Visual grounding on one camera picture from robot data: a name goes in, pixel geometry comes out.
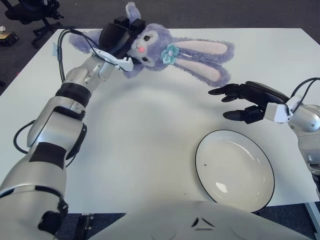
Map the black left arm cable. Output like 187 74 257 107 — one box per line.
13 28 121 167

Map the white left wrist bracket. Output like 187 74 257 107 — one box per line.
93 48 134 73

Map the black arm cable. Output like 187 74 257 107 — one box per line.
13 28 121 167
288 77 320 113

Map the grey robot torso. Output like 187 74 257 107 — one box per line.
87 199 308 240

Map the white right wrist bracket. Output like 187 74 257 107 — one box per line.
264 94 305 124

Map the black table bracket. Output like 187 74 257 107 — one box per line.
74 212 95 240

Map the white plate black rim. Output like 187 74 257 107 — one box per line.
194 128 276 213

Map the white table leg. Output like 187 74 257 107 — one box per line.
305 202 320 226

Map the black office chair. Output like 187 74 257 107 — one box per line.
4 0 76 48

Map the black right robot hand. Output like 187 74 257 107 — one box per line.
207 81 290 125

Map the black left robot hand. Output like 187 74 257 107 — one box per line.
98 16 147 58

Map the purple plush bunny doll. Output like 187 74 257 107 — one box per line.
68 1 236 89

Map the brown cardboard box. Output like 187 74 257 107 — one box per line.
0 31 20 47

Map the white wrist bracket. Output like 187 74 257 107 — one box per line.
264 94 305 124
93 48 134 73

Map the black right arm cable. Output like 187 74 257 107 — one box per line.
288 77 320 113

